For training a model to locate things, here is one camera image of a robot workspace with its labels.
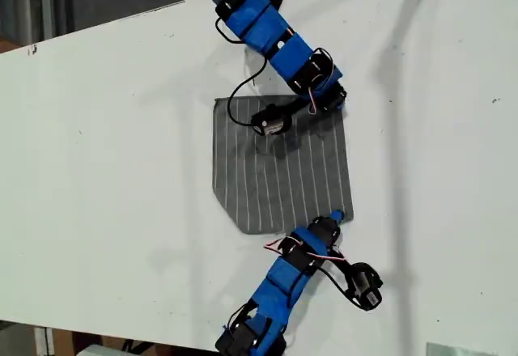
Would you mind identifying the grey striped square towel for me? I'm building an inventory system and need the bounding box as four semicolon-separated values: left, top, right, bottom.
210;93;355;237

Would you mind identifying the white plastic container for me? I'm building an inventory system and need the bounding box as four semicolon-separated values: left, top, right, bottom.
75;343;125;356

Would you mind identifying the black camera stalk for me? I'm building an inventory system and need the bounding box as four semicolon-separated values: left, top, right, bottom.
282;96;312;118
329;255;358;272

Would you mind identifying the black camera cable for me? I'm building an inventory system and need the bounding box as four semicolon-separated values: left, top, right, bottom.
321;265;359;307
214;16;269;129

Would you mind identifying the black camera box white label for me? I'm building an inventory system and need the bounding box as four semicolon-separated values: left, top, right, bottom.
346;261;384;313
250;103;295;138

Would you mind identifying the grey metal frame post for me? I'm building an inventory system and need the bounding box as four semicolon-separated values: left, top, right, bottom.
37;0;57;45

